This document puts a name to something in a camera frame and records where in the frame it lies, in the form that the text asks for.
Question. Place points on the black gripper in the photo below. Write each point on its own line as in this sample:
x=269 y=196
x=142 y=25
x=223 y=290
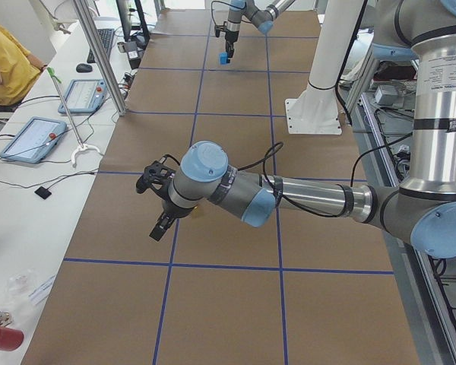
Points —
x=231 y=36
x=169 y=210

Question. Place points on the blue cube block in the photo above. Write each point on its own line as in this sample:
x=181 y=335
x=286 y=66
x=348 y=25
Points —
x=224 y=58

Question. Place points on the black monitor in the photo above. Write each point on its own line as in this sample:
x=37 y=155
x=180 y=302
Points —
x=125 y=10

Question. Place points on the grabber reach tool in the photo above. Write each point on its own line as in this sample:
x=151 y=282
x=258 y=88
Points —
x=82 y=146

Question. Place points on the black keyboard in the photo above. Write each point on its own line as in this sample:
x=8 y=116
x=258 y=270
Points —
x=106 y=36

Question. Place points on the small black square pad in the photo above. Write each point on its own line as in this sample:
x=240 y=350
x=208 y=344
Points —
x=43 y=192

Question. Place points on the black computer mouse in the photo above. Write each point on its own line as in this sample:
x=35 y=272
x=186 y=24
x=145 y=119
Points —
x=84 y=68

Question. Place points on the far blue teach pendant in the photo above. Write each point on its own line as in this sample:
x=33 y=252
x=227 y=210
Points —
x=85 y=95

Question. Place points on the blue teach pendant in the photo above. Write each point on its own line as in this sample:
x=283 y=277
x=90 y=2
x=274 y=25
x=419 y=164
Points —
x=34 y=141
x=85 y=95

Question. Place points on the near blue teach pendant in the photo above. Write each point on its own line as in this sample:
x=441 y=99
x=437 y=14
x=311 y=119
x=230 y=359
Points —
x=34 y=141

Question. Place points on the red cylinder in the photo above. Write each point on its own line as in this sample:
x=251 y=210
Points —
x=10 y=339

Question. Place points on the person in yellow shirt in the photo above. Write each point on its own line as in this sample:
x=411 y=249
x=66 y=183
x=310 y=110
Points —
x=19 y=69

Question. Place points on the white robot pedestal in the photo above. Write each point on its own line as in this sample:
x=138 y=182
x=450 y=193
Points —
x=315 y=111

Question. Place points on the aluminium frame post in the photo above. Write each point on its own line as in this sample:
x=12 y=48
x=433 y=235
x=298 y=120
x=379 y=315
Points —
x=89 y=27

